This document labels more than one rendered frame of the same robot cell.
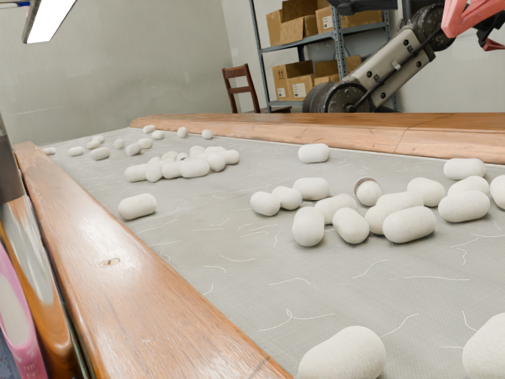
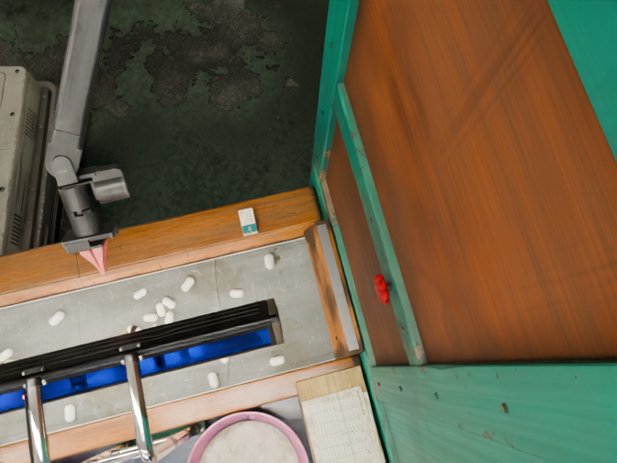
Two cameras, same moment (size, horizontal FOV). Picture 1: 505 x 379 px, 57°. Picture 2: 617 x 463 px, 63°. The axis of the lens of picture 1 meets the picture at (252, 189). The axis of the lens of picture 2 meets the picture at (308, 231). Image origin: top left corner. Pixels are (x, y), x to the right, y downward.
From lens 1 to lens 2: 108 cm
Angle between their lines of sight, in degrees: 75
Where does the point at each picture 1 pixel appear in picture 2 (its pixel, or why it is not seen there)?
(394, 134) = (74, 280)
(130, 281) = (167, 414)
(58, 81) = not seen: outside the picture
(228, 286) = (164, 389)
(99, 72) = not seen: outside the picture
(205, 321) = (196, 400)
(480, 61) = not seen: outside the picture
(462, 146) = (117, 274)
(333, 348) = (214, 381)
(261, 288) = (172, 382)
